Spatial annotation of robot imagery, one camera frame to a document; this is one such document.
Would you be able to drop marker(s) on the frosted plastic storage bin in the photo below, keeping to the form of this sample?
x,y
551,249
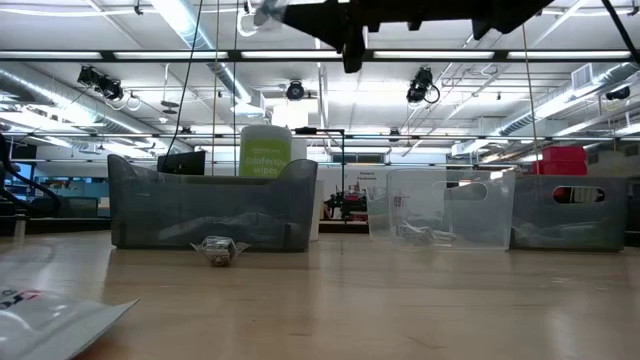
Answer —
x,y
150,210

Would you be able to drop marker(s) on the white sign board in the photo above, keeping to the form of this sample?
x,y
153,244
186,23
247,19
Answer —
x,y
367,182

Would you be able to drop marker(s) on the black monitor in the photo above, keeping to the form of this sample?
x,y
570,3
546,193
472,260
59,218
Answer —
x,y
182,163

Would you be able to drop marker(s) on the grey plastic storage bin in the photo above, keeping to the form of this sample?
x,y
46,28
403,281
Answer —
x,y
530,200

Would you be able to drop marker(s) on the black rig camera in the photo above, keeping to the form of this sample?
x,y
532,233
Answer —
x,y
295,91
102,85
419,87

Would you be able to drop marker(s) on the green disinfecting wipes canister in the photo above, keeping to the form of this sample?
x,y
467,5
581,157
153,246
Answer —
x,y
265,150

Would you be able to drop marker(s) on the white travel toothpaste tube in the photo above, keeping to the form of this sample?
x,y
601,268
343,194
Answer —
x,y
40,325

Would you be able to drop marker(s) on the background black robot arm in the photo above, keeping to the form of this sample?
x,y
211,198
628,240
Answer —
x,y
345,205

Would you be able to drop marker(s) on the clear plastic storage bin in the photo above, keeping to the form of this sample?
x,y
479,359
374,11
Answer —
x,y
480,220

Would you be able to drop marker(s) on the black overhead light bar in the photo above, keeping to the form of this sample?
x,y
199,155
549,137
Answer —
x,y
150,55

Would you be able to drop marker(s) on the red storage box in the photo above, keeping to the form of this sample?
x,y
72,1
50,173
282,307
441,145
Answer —
x,y
565,157

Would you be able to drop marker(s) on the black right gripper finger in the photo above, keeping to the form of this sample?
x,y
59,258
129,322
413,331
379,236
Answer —
x,y
320,11
330,32

